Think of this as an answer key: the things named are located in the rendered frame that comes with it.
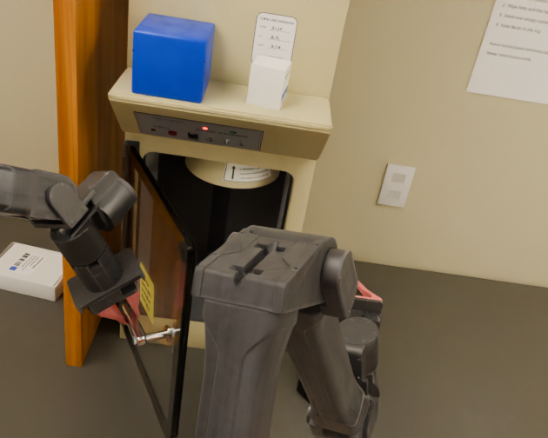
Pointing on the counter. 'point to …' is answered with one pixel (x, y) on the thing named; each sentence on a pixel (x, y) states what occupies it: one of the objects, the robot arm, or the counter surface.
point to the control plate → (252, 139)
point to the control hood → (236, 116)
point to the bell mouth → (230, 174)
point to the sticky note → (147, 294)
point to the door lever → (142, 328)
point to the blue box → (172, 57)
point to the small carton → (268, 82)
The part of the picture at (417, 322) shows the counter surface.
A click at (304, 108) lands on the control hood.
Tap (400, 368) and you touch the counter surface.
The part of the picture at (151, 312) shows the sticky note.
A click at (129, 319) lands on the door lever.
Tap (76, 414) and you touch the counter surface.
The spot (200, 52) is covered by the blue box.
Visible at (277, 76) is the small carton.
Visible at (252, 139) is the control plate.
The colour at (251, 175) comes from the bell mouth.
